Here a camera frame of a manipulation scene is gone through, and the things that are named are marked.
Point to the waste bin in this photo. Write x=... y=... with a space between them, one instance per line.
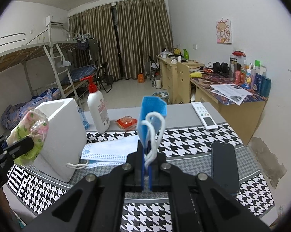
x=164 y=95

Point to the floral tissue packet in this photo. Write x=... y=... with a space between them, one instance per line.
x=35 y=125

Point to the white lotion pump bottle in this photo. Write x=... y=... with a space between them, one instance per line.
x=97 y=106

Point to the blue face mask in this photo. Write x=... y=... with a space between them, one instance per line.
x=151 y=126
x=106 y=152

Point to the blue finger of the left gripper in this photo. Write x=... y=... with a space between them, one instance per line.
x=4 y=144

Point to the wooden smiley chair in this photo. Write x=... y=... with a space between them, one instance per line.
x=183 y=84

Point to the white air conditioner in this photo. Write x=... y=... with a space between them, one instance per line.
x=49 y=20

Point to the brown striped curtains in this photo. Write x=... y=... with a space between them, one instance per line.
x=142 y=31

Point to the black smartphone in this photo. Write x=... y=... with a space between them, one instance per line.
x=225 y=168

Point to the white foam box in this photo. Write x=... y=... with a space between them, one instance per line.
x=65 y=139

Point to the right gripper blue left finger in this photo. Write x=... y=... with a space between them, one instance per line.
x=142 y=167

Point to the anime girl wall picture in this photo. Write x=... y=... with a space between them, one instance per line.
x=223 y=31

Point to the black headphones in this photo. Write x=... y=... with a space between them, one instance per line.
x=221 y=68

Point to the blue bottle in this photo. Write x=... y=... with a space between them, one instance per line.
x=265 y=86

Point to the printed paper sheets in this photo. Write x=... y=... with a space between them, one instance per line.
x=233 y=92

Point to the orange floor container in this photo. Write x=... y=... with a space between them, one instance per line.
x=140 y=78

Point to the wooden desk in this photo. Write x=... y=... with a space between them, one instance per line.
x=244 y=119

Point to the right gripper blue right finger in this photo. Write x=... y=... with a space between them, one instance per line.
x=150 y=176

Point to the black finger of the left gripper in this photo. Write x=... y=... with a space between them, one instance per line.
x=19 y=148

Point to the blue patterned bedding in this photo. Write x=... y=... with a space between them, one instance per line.
x=13 y=114

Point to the white metal bunk bed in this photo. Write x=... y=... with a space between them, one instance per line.
x=47 y=60

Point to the black folding chair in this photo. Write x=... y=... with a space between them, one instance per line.
x=104 y=80

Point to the orange snack packet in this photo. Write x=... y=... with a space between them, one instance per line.
x=127 y=123

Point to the white remote control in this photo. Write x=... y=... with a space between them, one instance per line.
x=204 y=116

